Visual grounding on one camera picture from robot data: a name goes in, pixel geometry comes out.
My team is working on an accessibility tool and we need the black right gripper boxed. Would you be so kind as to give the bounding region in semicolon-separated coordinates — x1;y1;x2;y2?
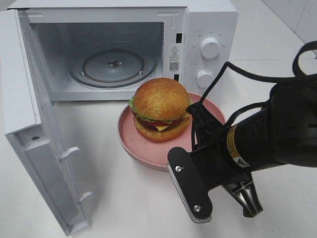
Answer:
186;101;263;218

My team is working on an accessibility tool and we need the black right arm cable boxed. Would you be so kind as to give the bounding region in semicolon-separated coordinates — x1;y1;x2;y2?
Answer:
199;41;317;127

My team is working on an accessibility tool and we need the white microwave oven body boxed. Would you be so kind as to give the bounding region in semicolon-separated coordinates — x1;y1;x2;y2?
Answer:
7;0;238;102

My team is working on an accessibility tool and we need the upper white power knob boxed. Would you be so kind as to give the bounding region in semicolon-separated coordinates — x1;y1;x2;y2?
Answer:
199;37;220;59

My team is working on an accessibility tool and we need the glass microwave turntable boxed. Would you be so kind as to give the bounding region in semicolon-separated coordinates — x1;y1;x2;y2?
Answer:
67;41;161;88

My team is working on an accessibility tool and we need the white microwave door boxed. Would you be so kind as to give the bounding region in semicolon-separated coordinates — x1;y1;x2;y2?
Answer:
0;9;92;236

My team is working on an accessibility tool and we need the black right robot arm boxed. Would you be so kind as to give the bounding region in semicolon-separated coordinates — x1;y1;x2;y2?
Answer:
188;82;317;218

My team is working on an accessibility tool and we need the lower white timer knob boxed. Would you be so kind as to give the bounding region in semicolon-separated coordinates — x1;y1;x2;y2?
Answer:
196;69;215;88

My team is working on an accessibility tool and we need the burger with lettuce and cheese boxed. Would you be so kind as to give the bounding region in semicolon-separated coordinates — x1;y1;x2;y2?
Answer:
129;77;190;142

